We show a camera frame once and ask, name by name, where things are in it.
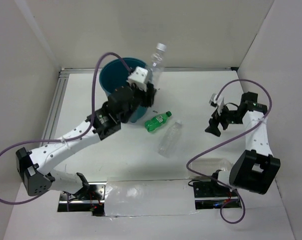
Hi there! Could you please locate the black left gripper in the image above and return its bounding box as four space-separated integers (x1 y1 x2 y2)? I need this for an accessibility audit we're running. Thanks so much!
122 76 157 125

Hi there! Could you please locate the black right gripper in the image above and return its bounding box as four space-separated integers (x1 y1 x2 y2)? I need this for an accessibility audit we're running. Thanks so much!
205 103 243 138

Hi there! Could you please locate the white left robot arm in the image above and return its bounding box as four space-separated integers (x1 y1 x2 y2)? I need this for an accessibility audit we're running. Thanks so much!
16 82 156 200

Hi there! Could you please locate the teal plastic bin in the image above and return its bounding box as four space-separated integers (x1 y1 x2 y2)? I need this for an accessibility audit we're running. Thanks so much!
99 57 147 123

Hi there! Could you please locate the green plastic bottle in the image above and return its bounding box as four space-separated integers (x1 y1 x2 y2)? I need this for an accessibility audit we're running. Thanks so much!
144 111 172 133

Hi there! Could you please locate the white front cover panel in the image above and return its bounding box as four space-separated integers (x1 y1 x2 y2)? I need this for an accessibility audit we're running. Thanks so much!
104 180 196 217

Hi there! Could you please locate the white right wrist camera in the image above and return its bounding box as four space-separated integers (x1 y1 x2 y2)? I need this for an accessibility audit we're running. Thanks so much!
209 93 225 115

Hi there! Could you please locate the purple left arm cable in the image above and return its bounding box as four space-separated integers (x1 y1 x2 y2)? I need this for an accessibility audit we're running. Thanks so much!
0 51 134 213

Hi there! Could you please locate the aluminium frame rail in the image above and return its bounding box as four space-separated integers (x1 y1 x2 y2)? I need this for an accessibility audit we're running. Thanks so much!
32 66 239 176

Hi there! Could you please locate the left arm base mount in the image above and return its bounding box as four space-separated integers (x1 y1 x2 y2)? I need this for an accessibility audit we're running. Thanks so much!
57 172 106 217

